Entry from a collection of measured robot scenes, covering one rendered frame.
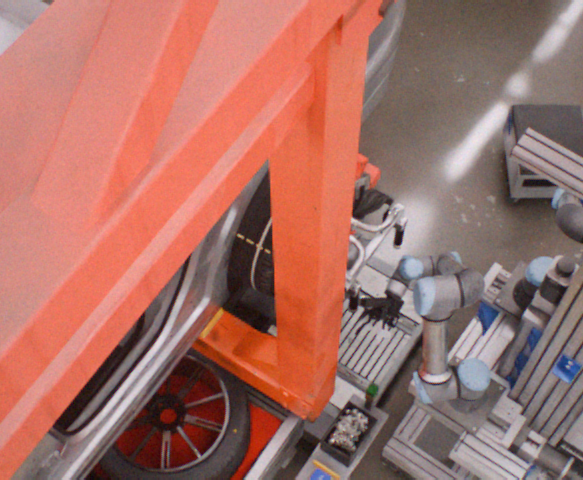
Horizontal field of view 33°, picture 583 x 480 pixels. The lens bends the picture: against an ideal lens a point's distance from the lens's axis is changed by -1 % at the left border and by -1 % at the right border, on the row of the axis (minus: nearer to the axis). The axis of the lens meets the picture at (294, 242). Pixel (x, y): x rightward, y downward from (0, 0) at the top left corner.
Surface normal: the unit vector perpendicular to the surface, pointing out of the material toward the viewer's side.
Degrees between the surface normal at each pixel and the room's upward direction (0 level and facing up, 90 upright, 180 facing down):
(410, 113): 0
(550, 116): 0
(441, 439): 0
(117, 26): 40
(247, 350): 36
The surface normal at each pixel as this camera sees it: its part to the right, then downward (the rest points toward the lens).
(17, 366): 0.83, 0.49
